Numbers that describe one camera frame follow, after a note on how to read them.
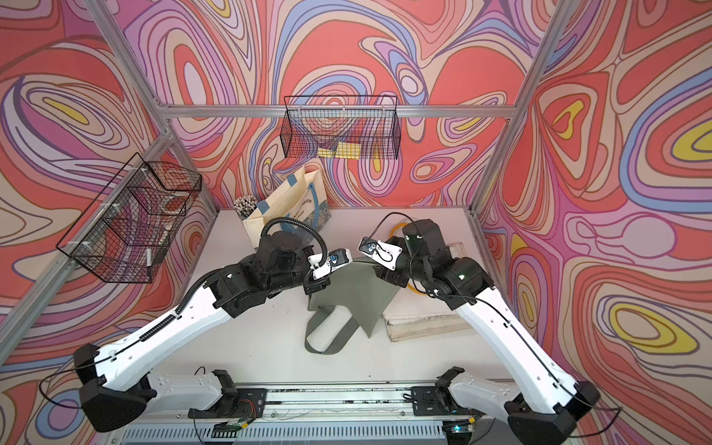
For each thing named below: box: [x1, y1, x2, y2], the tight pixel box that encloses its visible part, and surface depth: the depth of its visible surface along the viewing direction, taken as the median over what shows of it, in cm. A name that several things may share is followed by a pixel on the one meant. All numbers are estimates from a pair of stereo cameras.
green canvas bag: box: [305, 260, 400, 356], surface depth 86 cm
